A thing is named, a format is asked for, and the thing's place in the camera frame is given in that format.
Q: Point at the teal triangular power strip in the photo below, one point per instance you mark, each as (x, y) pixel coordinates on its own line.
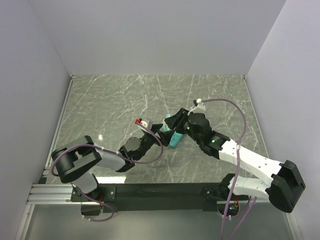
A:
(175, 138)

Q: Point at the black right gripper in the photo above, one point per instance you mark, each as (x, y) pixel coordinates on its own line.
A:
(177, 120)

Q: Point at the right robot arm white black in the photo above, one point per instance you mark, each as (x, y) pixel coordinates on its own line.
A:
(279, 182)

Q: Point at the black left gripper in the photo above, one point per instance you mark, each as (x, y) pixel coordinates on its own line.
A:
(165, 137)

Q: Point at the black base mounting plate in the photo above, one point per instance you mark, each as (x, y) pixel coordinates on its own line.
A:
(162, 196)

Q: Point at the aluminium frame rail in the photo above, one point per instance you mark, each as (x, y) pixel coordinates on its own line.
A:
(43, 194)

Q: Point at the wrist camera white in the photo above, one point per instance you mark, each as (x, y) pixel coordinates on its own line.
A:
(198, 106)
(144, 123)

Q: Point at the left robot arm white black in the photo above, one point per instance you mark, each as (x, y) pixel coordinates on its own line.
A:
(72, 163)

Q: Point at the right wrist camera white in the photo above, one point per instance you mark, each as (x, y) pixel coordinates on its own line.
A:
(198, 106)

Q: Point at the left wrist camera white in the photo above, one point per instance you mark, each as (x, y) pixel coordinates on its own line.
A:
(144, 123)

